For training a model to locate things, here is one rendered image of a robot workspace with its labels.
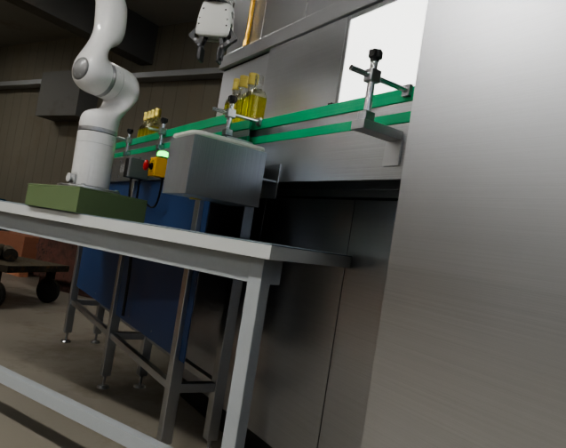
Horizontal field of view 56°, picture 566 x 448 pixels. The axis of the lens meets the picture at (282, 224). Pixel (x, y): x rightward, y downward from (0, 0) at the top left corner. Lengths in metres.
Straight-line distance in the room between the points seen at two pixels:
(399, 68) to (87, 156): 0.96
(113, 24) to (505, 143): 1.38
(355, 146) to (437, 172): 0.45
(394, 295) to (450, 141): 0.25
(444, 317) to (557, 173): 0.25
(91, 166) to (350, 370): 0.99
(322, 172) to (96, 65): 0.80
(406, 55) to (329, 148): 0.35
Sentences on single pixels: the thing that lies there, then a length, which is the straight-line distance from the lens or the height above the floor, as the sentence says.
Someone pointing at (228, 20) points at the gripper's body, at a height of 1.35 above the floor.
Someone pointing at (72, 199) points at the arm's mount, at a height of 0.79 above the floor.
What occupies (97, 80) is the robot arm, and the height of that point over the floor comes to 1.16.
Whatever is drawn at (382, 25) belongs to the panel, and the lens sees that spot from 1.64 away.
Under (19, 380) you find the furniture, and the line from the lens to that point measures 1.93.
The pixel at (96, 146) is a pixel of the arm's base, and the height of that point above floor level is 0.96.
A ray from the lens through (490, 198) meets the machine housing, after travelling 0.78.
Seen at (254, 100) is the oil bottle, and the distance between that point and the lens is 1.83.
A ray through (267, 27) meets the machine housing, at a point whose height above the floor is 1.62.
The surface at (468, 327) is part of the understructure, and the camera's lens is 0.78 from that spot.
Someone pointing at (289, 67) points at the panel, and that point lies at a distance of 1.99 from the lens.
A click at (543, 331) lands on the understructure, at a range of 0.72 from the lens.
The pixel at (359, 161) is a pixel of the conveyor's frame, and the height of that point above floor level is 0.97.
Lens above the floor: 0.76
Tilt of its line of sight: 2 degrees up
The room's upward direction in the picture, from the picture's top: 9 degrees clockwise
